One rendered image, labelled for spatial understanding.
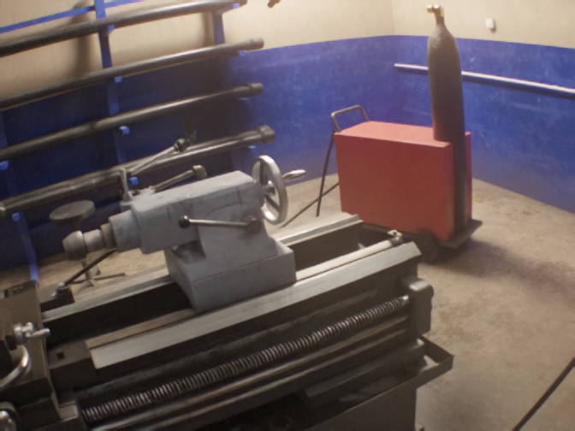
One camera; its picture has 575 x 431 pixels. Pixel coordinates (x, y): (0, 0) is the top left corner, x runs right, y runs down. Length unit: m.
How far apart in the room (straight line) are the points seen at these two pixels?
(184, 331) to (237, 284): 0.23
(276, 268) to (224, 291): 0.17
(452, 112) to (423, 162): 0.37
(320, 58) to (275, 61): 0.47
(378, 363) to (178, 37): 3.48
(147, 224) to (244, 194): 0.31
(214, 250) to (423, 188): 2.09
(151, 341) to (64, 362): 0.27
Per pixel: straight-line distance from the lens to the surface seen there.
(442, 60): 3.33
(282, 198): 1.66
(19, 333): 1.41
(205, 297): 1.62
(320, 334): 1.65
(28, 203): 4.18
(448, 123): 3.40
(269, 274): 1.68
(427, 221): 3.55
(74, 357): 1.51
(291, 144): 5.21
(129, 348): 1.54
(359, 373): 1.90
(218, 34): 4.69
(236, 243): 1.64
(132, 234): 1.59
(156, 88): 4.68
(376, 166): 3.64
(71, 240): 1.60
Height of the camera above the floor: 1.64
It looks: 22 degrees down
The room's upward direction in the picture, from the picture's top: 7 degrees counter-clockwise
